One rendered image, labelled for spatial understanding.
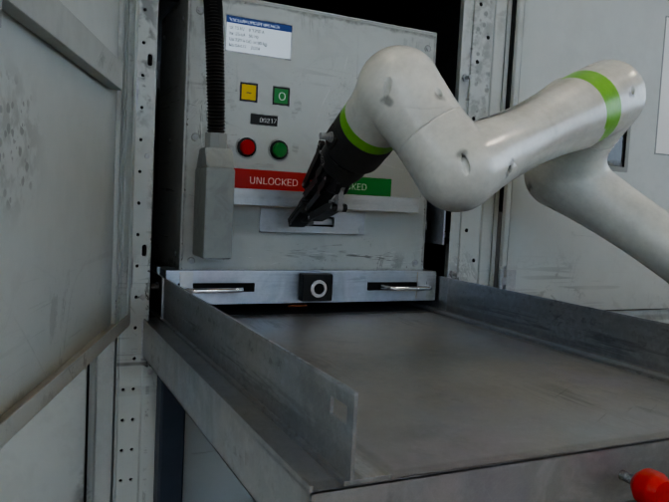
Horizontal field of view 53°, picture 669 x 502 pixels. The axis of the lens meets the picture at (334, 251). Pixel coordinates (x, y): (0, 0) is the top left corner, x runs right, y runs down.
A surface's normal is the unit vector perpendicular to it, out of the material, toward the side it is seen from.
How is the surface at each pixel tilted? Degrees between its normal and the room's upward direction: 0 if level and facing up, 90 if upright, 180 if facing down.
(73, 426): 90
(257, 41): 90
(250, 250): 90
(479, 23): 90
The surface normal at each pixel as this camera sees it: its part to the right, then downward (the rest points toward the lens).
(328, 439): -0.90, -0.01
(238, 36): 0.43, 0.08
